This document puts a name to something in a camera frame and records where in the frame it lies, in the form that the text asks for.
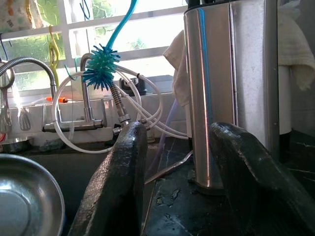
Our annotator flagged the steel kitchen sink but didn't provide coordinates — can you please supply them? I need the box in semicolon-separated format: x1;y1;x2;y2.
24;147;153;236

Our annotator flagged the yellow green hanging clip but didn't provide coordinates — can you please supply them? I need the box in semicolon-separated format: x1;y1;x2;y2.
48;26;62;87

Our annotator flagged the green scrub pad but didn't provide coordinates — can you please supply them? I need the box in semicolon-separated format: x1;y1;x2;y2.
38;138;65;152

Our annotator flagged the black device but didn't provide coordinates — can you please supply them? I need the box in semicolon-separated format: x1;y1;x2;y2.
119;76;148;97

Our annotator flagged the blue bottle brush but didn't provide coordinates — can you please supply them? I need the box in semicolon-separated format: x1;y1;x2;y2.
82;0;139;92

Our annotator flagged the small steel dish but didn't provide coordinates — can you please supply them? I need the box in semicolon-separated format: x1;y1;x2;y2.
0;136;33;153

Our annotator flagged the blue wire hook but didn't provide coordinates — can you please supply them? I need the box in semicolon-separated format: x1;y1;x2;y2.
79;0;92;21

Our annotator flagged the hanging steel spatula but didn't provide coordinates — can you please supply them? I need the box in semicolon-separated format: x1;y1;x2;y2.
17;107;32;131

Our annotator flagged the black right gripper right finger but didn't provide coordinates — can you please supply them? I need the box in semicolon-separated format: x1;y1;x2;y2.
208;121;315;236

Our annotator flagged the deep steel plate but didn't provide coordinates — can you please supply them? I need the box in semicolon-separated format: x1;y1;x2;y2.
0;153;66;236

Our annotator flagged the white window grille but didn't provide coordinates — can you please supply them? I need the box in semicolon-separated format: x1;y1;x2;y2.
0;0;190;99

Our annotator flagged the teal hook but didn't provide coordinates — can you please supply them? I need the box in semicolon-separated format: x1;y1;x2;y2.
63;56;82;82

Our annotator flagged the metal mesh strainer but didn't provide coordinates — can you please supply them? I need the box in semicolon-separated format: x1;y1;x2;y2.
0;61;16;135

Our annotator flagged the steel knife block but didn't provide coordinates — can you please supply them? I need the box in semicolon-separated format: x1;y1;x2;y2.
183;0;281;196

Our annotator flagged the patterned hanging cloth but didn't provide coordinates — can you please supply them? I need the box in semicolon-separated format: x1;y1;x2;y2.
0;0;45;34

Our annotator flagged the brown toothbrush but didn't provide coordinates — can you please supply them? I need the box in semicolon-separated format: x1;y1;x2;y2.
144;149;194;185

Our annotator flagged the flexible steel faucet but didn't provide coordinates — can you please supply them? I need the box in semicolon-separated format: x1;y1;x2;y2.
0;56;58;99

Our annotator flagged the steel arched tap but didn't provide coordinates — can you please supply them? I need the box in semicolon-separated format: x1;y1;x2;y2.
41;53;132;134

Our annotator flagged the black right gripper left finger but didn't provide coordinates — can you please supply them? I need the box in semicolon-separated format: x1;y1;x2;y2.
66;121;148;236

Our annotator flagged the white plastic tube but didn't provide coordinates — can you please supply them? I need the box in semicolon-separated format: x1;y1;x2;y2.
51;71;119;154
113;68;191;141

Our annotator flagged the orange plastic tool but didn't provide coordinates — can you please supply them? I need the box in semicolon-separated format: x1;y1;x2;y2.
45;96;70;104

